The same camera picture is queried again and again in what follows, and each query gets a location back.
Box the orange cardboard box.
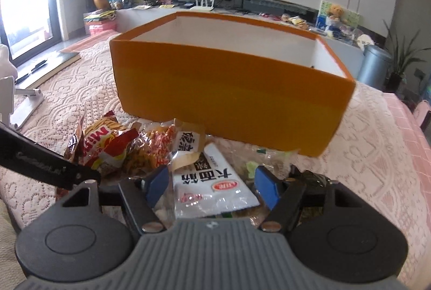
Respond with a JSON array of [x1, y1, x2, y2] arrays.
[[110, 23, 356, 156]]

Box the red orange snack bag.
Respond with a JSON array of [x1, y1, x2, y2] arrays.
[[64, 111, 139, 177]]

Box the white wifi router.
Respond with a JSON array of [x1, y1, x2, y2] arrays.
[[191, 0, 215, 12]]

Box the white marble tv cabinet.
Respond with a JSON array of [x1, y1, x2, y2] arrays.
[[116, 9, 364, 79]]

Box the potted plant right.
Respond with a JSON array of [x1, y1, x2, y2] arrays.
[[384, 21, 430, 93]]

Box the white noodle snack packet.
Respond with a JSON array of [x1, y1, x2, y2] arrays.
[[172, 143, 259, 219]]

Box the black notebook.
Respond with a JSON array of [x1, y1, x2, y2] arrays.
[[15, 52, 81, 89]]

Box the clear plastic snack wrapper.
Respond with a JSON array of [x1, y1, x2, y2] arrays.
[[232, 146, 298, 189]]

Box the pink storage box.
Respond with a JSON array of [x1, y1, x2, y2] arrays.
[[85, 19, 117, 36]]

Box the brown nut snack packet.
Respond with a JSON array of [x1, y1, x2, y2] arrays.
[[123, 119, 206, 177]]

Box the brown teddy bear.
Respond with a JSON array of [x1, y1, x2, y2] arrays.
[[327, 4, 344, 22]]

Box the grey pedal trash bin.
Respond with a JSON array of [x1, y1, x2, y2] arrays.
[[357, 44, 393, 90]]

